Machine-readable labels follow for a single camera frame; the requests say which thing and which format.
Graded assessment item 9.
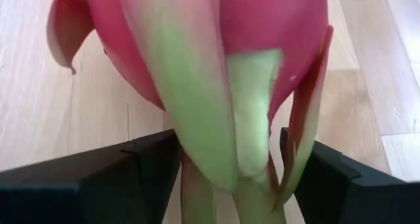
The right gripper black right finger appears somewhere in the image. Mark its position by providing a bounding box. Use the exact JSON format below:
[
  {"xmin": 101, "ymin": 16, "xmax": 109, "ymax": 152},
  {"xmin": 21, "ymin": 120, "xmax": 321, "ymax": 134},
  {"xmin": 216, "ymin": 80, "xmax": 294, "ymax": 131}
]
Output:
[{"xmin": 280, "ymin": 127, "xmax": 420, "ymax": 224}]

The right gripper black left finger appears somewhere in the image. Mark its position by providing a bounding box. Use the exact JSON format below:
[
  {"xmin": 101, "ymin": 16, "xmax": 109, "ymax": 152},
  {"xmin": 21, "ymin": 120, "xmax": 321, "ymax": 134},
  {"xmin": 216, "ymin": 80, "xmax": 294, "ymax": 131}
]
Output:
[{"xmin": 0, "ymin": 128, "xmax": 182, "ymax": 224}]

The pink dragon fruit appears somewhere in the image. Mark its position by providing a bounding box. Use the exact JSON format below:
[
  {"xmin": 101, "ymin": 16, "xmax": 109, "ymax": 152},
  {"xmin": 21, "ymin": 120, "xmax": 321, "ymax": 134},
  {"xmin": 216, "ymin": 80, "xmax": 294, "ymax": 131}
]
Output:
[{"xmin": 45, "ymin": 0, "xmax": 334, "ymax": 224}]

